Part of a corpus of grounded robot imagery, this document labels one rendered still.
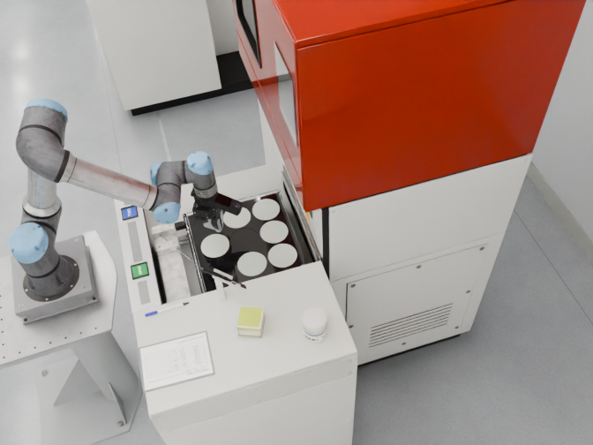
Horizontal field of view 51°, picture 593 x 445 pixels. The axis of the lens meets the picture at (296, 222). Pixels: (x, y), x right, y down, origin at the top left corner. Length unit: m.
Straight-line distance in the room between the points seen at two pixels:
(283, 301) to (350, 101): 0.70
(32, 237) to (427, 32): 1.33
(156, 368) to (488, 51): 1.26
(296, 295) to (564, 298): 1.67
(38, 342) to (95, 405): 0.82
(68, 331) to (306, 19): 1.32
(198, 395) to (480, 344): 1.58
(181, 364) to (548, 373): 1.76
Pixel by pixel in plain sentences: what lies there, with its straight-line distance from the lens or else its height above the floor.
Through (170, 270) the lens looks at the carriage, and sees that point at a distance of 2.19.
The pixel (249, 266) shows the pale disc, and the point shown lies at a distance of 2.12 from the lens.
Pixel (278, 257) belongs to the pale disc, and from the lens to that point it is 2.13.
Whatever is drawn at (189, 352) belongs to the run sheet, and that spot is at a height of 0.97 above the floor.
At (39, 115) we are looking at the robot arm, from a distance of 1.88.
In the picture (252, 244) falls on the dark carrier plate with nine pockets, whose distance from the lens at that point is 2.18.
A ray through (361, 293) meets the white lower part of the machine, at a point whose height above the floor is 0.69.
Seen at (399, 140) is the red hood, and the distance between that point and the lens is 1.74.
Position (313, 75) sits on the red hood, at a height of 1.72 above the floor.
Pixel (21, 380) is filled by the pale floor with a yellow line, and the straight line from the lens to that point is 3.22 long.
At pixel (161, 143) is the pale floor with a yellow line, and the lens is 3.91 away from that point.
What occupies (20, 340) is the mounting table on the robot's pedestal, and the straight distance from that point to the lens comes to 2.29.
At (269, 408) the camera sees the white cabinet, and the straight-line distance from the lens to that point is 2.03.
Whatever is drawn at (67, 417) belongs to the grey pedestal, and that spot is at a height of 0.01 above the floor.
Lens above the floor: 2.64
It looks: 52 degrees down
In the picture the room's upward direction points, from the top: 4 degrees counter-clockwise
